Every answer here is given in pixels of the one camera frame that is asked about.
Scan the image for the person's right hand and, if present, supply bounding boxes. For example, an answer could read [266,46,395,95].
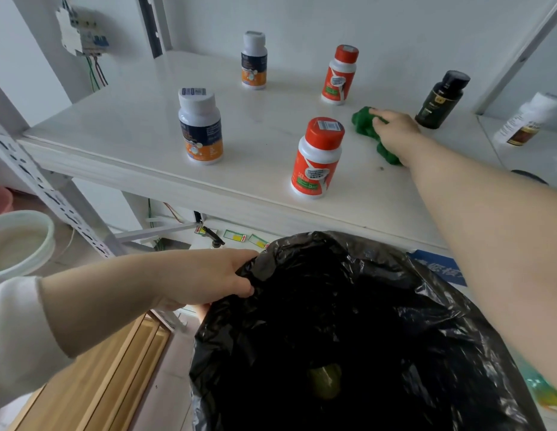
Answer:
[368,108,430,169]

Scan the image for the red electrical wire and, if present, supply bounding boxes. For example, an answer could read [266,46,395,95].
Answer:
[95,54,110,88]

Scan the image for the white bottle orange label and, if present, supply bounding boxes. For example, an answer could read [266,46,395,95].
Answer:
[240,31,268,90]
[177,87,224,166]

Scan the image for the person's left hand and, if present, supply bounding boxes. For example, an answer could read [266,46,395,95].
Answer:
[161,248,259,317]

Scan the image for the electrical breaker box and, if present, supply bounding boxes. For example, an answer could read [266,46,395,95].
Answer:
[55,4,111,57]

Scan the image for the white bottle brown label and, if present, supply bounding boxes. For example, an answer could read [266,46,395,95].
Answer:
[493,92,557,147]

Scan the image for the clear pump dispenser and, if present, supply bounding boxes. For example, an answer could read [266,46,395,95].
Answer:
[193,210,226,250]

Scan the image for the pale green plastic bucket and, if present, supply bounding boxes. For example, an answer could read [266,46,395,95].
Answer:
[0,210,56,283]

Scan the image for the pink plastic basin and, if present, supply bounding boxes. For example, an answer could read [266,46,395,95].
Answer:
[0,183,14,218]

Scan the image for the person's left forearm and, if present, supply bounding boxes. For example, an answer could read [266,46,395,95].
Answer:
[38,251,180,360]

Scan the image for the black-lined trash bin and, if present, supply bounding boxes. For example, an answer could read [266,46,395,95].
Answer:
[189,232,548,431]

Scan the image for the white metal shelving unit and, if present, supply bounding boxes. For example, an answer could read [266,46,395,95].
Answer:
[0,0,557,431]

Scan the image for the green printed pouch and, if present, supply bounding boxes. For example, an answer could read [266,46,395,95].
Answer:
[514,350,557,414]

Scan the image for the row of green yellow stickers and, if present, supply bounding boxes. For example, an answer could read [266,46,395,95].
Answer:
[193,224,270,250]

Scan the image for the person's right forearm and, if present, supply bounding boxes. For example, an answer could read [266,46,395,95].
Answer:
[406,147,557,396]

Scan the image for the green cleaning cloth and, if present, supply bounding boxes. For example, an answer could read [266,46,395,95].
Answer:
[351,106,403,166]

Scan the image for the red cap white bottle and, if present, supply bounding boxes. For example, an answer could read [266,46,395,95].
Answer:
[290,117,345,199]
[321,44,360,106]

